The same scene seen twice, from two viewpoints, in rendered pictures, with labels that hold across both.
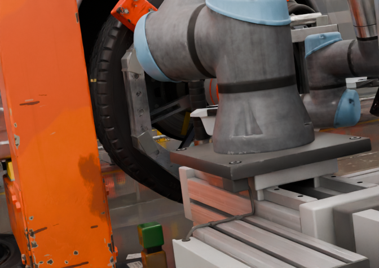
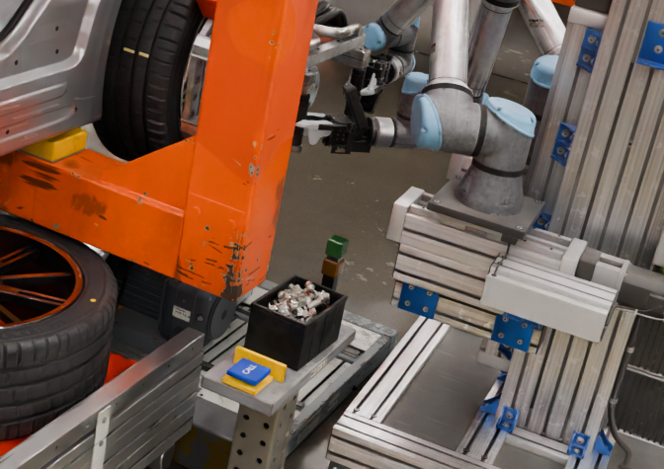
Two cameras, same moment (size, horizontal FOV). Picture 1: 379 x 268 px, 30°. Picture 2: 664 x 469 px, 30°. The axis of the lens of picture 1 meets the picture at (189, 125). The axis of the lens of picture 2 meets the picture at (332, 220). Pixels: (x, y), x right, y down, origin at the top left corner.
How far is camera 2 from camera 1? 231 cm
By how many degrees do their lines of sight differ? 52
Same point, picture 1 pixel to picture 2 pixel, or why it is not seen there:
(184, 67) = (462, 150)
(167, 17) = (456, 113)
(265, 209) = (522, 253)
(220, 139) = (487, 203)
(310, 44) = (418, 86)
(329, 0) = not seen: outside the picture
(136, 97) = not seen: hidden behind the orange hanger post
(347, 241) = (586, 277)
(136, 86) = not seen: hidden behind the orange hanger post
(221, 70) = (498, 160)
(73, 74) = (293, 110)
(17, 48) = (278, 92)
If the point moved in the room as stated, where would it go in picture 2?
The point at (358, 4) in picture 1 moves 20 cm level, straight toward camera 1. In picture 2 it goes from (478, 74) to (531, 104)
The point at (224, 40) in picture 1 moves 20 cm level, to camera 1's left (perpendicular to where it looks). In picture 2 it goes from (509, 144) to (453, 156)
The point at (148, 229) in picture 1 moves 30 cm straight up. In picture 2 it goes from (344, 244) to (371, 121)
